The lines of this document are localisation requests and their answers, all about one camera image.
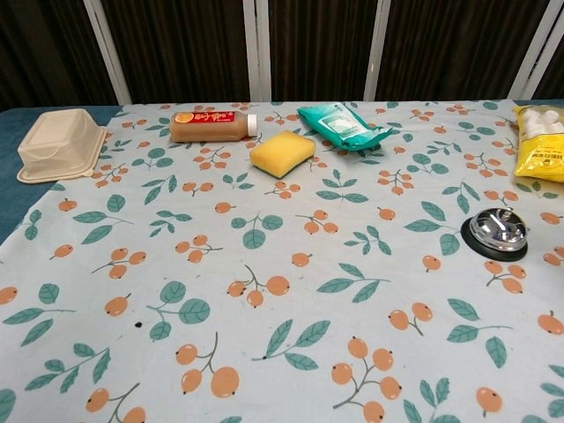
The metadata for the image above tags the white folding screen frame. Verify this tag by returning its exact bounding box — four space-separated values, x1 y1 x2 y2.
83 0 564 105

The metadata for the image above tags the beige lunch box container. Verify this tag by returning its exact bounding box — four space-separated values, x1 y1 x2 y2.
16 109 109 183

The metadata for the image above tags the silver call bell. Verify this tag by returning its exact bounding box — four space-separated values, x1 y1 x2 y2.
460 207 529 264

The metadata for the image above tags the green wet wipes pack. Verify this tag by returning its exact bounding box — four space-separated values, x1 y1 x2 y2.
297 101 393 154

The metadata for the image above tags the floral print tablecloth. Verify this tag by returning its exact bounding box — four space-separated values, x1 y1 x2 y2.
0 100 564 423

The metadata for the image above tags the yellow bag of cotton balls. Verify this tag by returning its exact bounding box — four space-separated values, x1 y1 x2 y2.
513 104 564 182

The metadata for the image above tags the yellow sponge with green base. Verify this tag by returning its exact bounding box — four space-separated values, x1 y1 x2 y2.
249 130 317 181

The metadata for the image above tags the juice bottle with red label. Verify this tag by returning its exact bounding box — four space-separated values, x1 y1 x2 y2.
169 110 259 144

